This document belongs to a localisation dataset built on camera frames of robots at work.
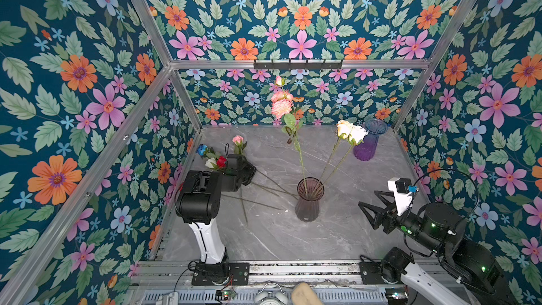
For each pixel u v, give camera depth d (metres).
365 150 1.09
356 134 0.62
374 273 0.74
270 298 0.66
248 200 0.92
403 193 0.50
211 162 0.99
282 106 0.63
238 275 0.73
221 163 0.99
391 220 0.51
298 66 0.93
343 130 0.62
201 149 1.04
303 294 0.66
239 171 0.81
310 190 0.77
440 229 0.42
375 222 0.54
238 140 1.10
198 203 0.51
